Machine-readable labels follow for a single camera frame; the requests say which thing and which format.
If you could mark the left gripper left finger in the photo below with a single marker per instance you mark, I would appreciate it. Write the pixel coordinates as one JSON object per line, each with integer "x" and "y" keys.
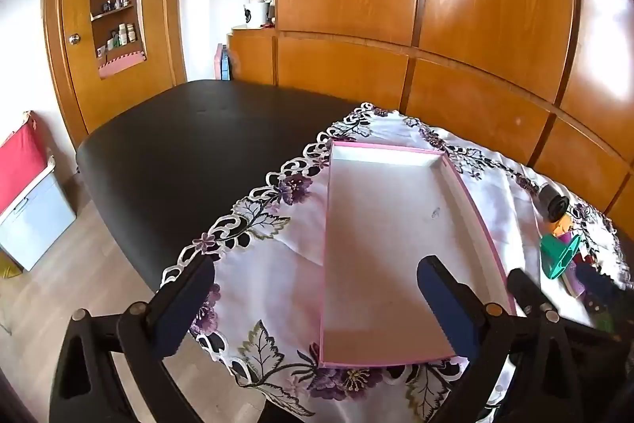
{"x": 87, "y": 387}

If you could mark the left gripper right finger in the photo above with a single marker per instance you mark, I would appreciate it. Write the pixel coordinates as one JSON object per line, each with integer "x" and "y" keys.
{"x": 564, "y": 371}

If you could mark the red cloth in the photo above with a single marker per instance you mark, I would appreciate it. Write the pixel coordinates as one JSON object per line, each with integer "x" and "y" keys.
{"x": 22, "y": 158}

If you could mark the wooden wall cabinet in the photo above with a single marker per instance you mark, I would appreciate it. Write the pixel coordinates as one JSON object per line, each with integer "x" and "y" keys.
{"x": 548, "y": 83}

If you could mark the black cylindrical cap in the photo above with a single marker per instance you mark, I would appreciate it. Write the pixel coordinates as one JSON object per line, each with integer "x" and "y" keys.
{"x": 551, "y": 203}

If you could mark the white floral embroidered tablecloth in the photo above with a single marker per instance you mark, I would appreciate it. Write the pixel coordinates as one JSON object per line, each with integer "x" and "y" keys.
{"x": 261, "y": 317}

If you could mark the orange plastic piece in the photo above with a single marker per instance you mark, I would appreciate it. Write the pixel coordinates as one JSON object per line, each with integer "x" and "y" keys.
{"x": 562, "y": 226}

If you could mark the grey storage box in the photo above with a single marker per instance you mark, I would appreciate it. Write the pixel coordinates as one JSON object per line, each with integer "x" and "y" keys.
{"x": 36, "y": 218}

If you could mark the green plastic funnel cup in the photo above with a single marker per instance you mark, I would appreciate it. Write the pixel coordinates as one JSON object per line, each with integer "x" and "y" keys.
{"x": 557, "y": 254}

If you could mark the white kettle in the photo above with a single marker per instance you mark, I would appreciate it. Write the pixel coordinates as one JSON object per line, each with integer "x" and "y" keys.
{"x": 256, "y": 14}

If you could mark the pink shallow tray box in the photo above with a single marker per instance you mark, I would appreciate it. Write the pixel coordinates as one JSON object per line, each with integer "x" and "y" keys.
{"x": 389, "y": 207}

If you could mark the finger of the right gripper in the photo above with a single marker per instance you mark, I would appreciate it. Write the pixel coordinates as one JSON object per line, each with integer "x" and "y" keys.
{"x": 528, "y": 296}
{"x": 600, "y": 292}

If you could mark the wooden door with shelves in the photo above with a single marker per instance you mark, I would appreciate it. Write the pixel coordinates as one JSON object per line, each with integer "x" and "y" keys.
{"x": 106, "y": 56}

